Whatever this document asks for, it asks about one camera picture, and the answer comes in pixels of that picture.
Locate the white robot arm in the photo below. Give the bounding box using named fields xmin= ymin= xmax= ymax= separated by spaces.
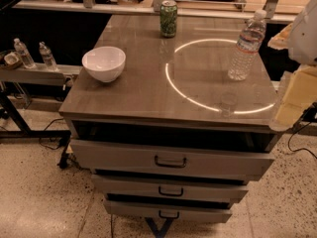
xmin=288 ymin=0 xmax=317 ymax=65

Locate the clear plastic water bottle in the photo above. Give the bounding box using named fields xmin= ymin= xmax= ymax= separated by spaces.
xmin=228 ymin=9 xmax=266 ymax=80

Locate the small water bottle right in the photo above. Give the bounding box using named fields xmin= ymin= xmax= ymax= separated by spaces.
xmin=39 ymin=42 xmax=57 ymax=71

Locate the small water bottle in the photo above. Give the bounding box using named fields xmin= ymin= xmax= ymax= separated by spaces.
xmin=39 ymin=42 xmax=57 ymax=71
xmin=14 ymin=38 xmax=36 ymax=68

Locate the small water bottle left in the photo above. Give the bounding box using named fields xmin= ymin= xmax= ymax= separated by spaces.
xmin=14 ymin=38 xmax=36 ymax=68

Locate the grey drawer cabinet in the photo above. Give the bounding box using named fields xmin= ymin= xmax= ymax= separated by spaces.
xmin=58 ymin=14 xmax=285 ymax=238

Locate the white ceramic bowl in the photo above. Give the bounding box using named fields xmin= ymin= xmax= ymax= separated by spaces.
xmin=82 ymin=47 xmax=126 ymax=82

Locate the top grey drawer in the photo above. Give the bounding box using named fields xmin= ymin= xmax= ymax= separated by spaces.
xmin=70 ymin=140 xmax=273 ymax=180

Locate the grey drawer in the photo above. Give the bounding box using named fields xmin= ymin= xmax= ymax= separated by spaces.
xmin=104 ymin=200 xmax=232 ymax=223
xmin=70 ymin=140 xmax=273 ymax=180
xmin=92 ymin=175 xmax=248 ymax=203

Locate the middle grey drawer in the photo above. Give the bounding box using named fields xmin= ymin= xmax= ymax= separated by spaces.
xmin=92 ymin=175 xmax=248 ymax=203

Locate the green soda can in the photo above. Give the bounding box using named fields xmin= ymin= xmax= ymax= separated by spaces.
xmin=159 ymin=0 xmax=177 ymax=38

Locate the bottom grey drawer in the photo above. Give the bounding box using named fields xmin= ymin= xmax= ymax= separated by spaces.
xmin=104 ymin=200 xmax=232 ymax=223

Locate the grey side shelf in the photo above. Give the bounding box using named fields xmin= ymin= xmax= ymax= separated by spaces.
xmin=0 ymin=63 xmax=82 ymax=86

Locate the black floor cable left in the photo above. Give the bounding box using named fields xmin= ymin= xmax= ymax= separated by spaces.
xmin=38 ymin=117 xmax=71 ymax=151

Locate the black floor cable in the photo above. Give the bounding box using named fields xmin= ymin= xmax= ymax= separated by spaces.
xmin=287 ymin=109 xmax=317 ymax=160
xmin=38 ymin=117 xmax=71 ymax=151

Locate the black floor cable right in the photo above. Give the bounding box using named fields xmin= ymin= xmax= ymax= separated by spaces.
xmin=287 ymin=109 xmax=317 ymax=160

